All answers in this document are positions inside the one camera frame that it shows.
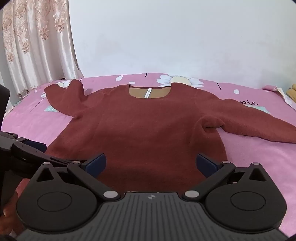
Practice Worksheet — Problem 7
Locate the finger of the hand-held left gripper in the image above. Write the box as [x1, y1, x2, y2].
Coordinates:
[11, 142, 86, 167]
[16, 137, 48, 153]

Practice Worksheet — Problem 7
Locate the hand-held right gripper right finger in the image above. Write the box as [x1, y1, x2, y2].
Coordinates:
[183, 153, 269, 201]

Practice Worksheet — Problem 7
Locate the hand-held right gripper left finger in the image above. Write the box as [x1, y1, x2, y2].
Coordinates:
[35, 153, 121, 200]

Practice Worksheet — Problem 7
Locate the rust red sweater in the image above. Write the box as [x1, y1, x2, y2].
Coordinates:
[44, 80, 296, 194]

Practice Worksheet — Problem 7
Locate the person's left hand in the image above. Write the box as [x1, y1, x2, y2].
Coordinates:
[0, 179, 27, 235]

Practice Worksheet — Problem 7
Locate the pink floral bed sheet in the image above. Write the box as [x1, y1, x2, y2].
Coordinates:
[0, 73, 296, 232]

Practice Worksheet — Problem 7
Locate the cream patterned curtain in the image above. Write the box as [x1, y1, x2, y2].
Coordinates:
[0, 0, 84, 100]

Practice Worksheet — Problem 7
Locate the yellow cloth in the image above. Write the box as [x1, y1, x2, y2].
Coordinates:
[286, 83, 296, 102]

